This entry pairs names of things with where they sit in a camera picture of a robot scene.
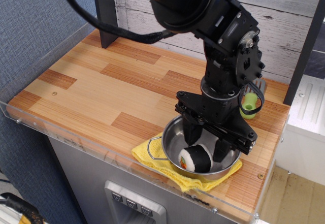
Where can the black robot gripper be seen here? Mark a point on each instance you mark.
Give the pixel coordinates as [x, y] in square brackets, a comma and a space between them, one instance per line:
[219, 115]

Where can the plush sushi roll toy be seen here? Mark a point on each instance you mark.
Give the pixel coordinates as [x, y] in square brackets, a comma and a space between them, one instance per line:
[196, 159]

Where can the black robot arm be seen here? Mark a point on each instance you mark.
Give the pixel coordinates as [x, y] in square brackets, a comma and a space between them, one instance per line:
[230, 36]

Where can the yellow cloth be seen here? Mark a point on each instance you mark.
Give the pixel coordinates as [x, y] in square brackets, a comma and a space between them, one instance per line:
[141, 154]

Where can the white toy sink counter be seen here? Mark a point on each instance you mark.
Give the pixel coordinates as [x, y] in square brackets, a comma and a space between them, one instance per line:
[301, 148]

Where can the silver dispenser button panel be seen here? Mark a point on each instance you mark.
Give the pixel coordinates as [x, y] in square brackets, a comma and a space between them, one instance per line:
[127, 206]

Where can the black yellow object bottom left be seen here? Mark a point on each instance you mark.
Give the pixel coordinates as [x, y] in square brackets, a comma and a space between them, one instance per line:
[17, 210]

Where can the clear acrylic table guard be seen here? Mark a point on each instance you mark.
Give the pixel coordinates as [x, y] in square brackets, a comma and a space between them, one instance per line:
[97, 104]

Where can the grey spatula green handle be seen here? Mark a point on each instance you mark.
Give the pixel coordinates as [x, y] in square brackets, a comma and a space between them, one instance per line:
[253, 98]

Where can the black right shelf post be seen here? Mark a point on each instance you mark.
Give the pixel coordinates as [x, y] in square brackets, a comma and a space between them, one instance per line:
[312, 34]

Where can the black shelf post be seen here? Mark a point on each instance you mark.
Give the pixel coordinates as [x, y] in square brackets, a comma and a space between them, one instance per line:
[312, 34]
[106, 11]

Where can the black left shelf post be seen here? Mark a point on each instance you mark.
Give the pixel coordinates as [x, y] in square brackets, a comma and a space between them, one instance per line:
[106, 11]

